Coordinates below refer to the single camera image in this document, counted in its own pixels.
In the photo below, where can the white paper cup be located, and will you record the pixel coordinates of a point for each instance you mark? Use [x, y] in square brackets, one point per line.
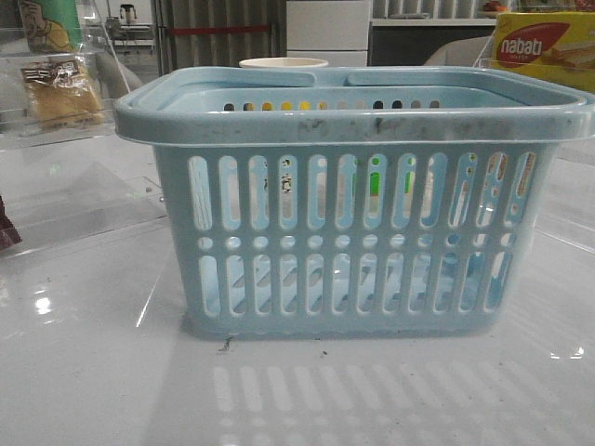
[289, 63]

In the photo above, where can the dark red snack packet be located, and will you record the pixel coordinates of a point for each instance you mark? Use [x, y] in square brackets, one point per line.
[9, 236]

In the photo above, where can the light blue plastic basket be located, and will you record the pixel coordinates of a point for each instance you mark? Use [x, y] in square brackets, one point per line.
[353, 201]

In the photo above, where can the packaged bread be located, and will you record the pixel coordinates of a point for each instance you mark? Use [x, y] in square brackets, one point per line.
[62, 94]

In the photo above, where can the clear acrylic shelf left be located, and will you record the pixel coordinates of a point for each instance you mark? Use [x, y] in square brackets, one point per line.
[62, 185]

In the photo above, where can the green yellow cartoon can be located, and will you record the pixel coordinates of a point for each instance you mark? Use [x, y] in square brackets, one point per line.
[51, 26]

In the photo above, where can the yellow nabati wafer box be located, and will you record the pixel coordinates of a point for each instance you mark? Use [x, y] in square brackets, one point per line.
[527, 33]

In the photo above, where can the white cabinet in background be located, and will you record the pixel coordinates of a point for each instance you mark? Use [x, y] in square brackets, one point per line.
[336, 31]

